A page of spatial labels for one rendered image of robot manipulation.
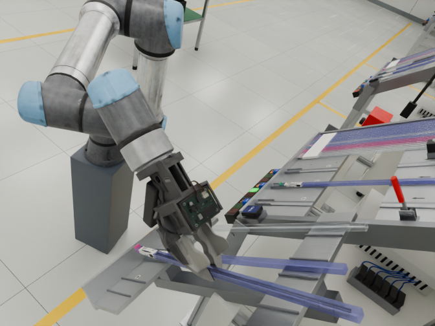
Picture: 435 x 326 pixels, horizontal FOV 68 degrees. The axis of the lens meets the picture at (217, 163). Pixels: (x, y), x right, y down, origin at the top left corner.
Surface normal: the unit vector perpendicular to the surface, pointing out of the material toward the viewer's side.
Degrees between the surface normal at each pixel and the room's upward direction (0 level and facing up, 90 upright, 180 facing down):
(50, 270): 0
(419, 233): 90
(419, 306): 0
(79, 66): 26
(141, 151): 56
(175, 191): 93
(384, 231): 90
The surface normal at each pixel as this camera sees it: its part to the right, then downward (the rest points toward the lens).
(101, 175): -0.33, 0.57
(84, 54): 0.64, -0.49
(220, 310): -0.59, 0.43
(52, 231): 0.26, -0.71
